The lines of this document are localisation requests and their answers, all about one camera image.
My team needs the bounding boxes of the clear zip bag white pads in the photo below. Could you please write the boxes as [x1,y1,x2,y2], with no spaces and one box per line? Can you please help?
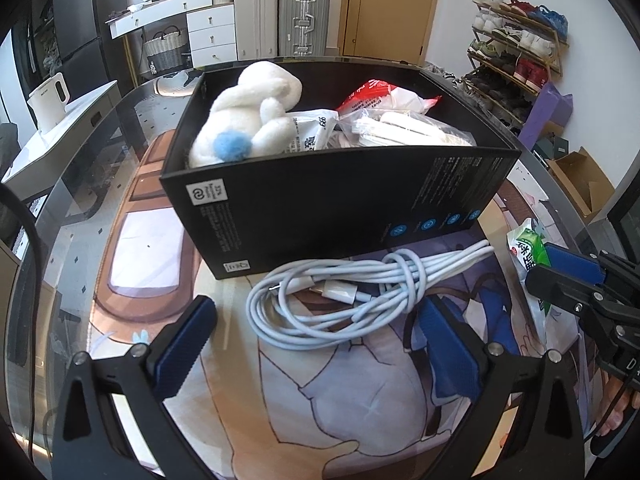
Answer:
[350,109,475,148]

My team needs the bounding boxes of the wooden shoe rack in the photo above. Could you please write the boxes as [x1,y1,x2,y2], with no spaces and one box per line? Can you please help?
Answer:
[462,0,571,128]

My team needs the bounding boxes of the cream suitcase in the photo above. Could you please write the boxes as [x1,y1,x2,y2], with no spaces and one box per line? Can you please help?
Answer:
[233,0,279,58]

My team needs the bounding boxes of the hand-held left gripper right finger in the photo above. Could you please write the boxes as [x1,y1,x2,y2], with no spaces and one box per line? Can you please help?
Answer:
[417,296,586,480]

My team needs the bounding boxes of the grey side table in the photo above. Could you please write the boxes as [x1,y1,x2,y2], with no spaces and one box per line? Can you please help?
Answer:
[0,80,121,221]

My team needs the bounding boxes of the woven laundry basket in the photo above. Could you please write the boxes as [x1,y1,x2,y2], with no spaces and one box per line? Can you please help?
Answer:
[143,30,190,73]

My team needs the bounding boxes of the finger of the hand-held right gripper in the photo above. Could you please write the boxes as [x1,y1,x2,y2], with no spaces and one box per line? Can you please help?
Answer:
[525,264,599,314]
[542,242,608,287]

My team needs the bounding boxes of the black cardboard box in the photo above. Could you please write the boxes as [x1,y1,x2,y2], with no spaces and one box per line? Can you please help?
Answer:
[159,60,523,281]

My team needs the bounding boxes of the white packet red label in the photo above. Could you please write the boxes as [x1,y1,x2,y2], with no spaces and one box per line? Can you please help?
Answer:
[336,79,443,117]

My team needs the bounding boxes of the printed cartoon mat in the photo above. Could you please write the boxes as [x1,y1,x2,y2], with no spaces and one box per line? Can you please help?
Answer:
[87,82,581,480]

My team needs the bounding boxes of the silver suitcase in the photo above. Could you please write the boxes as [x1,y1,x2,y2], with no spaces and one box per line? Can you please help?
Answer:
[277,0,332,57]

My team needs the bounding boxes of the small dark boxes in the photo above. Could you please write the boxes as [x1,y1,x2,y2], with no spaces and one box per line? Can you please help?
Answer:
[532,135,571,161]

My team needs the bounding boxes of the white printed tissue packet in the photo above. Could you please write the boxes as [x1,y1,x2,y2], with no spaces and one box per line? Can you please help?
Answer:
[285,109,341,153]

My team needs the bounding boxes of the white sneakers black trim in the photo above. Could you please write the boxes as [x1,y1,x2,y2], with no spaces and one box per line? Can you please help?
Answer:
[422,62,466,81]

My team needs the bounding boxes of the white charging cable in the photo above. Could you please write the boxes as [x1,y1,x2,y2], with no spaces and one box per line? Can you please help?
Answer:
[246,240,496,350]

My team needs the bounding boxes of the wooden door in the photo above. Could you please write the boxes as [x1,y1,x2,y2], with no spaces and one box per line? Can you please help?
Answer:
[341,0,445,63]

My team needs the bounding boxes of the person's right hand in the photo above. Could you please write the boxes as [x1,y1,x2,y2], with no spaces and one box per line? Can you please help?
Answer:
[597,377,640,437]

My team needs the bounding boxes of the green wet wipe packet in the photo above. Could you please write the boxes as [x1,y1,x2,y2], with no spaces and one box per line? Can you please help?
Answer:
[506,217,556,331]

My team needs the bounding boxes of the white vanity desk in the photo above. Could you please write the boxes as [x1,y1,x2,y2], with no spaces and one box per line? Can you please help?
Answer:
[105,0,237,68]

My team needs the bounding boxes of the white plush toy blue tail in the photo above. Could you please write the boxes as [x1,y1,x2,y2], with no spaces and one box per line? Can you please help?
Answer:
[187,60,305,168]

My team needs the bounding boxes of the white electric kettle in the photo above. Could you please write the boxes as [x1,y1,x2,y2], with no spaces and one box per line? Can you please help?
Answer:
[26,72,71,133]

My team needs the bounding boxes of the white trash bin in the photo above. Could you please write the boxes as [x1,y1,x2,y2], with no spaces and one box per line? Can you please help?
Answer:
[154,71,201,97]

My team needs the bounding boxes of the open cardboard box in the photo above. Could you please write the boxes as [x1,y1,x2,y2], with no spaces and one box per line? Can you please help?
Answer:
[547,146,616,218]

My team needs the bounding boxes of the purple bag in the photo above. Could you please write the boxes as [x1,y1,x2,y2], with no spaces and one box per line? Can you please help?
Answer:
[517,82,573,151]

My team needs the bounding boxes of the black fridge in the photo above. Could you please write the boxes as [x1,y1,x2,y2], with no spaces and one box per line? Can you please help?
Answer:
[50,0,116,101]

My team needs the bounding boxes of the black metal frame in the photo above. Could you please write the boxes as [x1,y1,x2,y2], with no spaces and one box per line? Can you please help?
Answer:
[590,195,640,261]

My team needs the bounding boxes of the dark glass cabinet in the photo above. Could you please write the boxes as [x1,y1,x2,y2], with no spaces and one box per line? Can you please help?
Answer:
[10,0,58,126]

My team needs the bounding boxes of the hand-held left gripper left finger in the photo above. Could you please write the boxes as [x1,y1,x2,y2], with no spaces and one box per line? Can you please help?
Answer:
[50,296,218,480]

